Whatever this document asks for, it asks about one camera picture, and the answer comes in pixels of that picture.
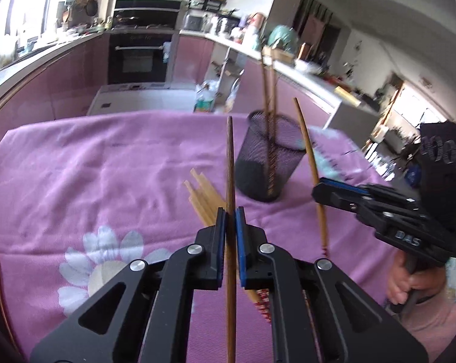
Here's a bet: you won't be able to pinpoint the light bamboo chopstick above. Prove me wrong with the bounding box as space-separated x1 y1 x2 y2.
294 97 329 258

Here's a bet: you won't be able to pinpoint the dark brown wooden chopstick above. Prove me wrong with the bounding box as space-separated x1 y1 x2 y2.
225 116 237 363

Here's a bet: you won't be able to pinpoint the pink lower kitchen cabinets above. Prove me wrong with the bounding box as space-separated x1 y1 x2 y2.
0 32 341 134

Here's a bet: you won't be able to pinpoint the person's right hand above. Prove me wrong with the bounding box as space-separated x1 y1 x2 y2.
386 257 446 304

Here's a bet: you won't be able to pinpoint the black mesh utensil cup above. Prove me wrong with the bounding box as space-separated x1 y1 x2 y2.
235 111 306 202

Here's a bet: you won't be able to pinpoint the pink floral tablecloth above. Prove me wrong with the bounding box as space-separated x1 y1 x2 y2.
0 112 394 362

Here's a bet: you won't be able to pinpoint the bamboo chopstick on cloth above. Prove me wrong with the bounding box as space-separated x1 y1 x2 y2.
189 168 229 220
189 196 216 226
182 179 261 305

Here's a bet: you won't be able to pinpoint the bamboo chopstick floral end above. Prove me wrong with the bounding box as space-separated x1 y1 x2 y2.
189 169 271 323

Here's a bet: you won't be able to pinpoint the bamboo chopstick in cup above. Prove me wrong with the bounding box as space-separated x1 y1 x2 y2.
270 49 278 143
260 47 277 197

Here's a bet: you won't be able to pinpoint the cooking oil bottle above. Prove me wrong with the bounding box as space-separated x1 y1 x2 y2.
194 80 219 112

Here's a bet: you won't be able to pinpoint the black built-in oven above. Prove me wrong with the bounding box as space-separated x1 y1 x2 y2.
107 33 173 84

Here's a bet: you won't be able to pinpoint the black range hood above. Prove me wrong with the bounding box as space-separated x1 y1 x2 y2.
111 0 183 30

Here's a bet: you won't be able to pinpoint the black camera mount box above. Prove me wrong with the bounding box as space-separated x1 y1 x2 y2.
420 121 456 233

